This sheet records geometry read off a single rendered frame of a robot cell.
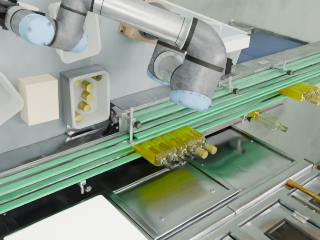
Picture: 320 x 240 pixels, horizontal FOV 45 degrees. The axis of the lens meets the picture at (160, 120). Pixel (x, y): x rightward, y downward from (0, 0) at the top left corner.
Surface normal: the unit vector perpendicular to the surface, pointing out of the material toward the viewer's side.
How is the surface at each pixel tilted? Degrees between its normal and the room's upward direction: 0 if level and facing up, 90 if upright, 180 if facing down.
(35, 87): 0
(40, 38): 0
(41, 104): 0
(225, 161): 90
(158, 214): 90
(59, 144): 90
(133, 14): 42
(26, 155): 90
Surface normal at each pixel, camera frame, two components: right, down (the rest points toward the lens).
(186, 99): -0.27, 0.16
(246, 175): 0.04, -0.88
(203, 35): 0.12, -0.07
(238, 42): 0.64, 0.39
